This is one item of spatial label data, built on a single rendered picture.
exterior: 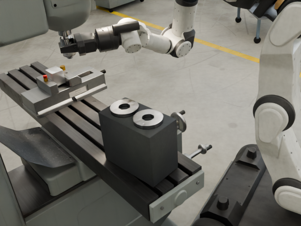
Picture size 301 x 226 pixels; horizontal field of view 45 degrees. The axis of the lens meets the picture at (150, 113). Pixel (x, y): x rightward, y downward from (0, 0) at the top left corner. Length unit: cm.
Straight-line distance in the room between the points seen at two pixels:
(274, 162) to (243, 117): 172
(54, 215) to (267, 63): 95
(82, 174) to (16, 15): 63
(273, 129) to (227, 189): 42
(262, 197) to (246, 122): 151
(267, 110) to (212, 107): 200
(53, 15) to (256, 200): 107
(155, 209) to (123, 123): 27
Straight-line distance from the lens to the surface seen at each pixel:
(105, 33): 135
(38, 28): 118
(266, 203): 162
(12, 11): 114
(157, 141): 104
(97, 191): 154
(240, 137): 291
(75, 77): 157
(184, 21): 150
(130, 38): 136
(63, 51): 135
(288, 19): 115
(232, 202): 155
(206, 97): 340
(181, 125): 191
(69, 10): 124
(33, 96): 157
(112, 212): 169
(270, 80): 128
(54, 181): 141
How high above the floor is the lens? 172
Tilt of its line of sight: 33 degrees down
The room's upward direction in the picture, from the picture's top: 4 degrees counter-clockwise
